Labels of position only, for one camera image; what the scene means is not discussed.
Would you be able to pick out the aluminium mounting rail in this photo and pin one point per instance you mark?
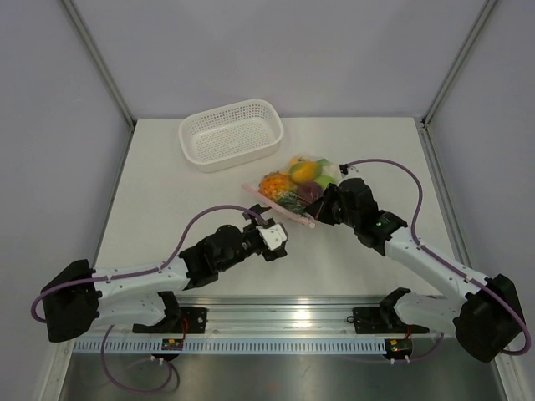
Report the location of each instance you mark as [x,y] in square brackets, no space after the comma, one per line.
[279,317]

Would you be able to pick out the fake orange pineapple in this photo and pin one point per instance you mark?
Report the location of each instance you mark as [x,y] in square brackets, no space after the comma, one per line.
[272,186]

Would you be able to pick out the right aluminium frame post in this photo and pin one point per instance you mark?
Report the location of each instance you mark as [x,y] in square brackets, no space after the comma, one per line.
[462,55]

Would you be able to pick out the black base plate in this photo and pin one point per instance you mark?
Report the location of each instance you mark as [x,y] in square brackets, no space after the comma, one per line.
[368,320]
[192,319]

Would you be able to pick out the white slotted cable duct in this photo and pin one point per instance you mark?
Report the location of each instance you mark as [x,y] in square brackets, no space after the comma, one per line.
[225,346]

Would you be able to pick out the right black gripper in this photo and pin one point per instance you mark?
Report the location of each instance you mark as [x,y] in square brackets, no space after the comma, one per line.
[319,210]

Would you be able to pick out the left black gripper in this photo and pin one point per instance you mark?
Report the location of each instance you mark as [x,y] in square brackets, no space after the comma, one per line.
[256,222]

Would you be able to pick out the white perforated plastic basket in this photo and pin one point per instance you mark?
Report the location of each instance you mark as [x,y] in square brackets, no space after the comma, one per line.
[231,135]

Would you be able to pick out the clear zip top bag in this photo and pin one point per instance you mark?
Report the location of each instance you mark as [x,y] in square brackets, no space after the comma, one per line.
[292,188]

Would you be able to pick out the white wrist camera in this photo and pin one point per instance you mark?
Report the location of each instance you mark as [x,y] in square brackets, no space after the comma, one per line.
[274,237]
[346,169]

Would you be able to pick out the fake yellow mango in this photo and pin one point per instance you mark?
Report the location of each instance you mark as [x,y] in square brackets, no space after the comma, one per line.
[305,171]

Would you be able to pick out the left aluminium frame post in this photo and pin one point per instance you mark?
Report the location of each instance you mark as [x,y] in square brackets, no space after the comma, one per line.
[91,47]

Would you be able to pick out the aluminium frame post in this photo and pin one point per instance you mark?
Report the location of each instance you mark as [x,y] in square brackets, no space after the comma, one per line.
[91,47]
[462,55]

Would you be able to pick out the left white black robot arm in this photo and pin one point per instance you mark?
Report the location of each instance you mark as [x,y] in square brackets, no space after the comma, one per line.
[81,298]

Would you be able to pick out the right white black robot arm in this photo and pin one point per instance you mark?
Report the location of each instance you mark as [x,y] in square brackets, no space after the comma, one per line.
[483,313]

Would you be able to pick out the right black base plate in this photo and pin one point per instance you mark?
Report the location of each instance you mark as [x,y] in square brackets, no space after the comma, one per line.
[368,320]

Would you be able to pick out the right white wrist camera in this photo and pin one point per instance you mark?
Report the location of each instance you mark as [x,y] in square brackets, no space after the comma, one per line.
[346,169]

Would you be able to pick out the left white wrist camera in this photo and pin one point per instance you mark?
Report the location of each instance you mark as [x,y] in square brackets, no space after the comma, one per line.
[274,237]

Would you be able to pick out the fake purple fruit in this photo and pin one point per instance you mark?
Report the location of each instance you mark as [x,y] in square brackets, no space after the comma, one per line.
[309,192]

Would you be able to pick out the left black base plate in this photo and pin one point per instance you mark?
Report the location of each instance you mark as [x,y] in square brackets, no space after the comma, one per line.
[192,319]

